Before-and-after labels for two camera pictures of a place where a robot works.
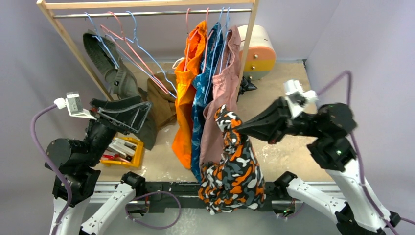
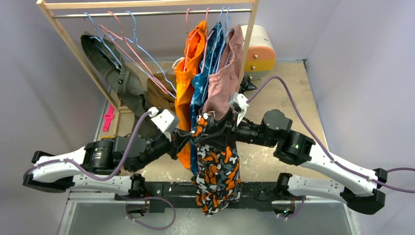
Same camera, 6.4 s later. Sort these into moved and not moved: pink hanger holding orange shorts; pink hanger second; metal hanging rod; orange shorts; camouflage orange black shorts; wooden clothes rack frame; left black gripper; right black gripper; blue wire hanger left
Moved: camouflage orange black shorts; left black gripper; right black gripper
Not moved: blue wire hanger left; metal hanging rod; pink hanger holding orange shorts; orange shorts; pink hanger second; wooden clothes rack frame
